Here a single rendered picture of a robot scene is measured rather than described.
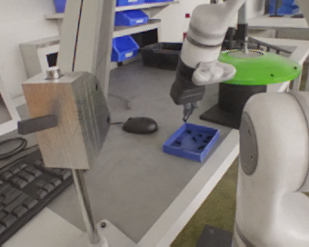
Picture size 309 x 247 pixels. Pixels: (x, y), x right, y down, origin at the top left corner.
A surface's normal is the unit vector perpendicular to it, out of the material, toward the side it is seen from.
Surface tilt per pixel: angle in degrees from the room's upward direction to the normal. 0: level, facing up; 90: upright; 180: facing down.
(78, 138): 90
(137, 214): 0
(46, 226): 0
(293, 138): 55
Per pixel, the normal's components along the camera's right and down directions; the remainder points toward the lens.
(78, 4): -0.16, -0.22
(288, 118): -0.11, -0.47
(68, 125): -0.15, 0.43
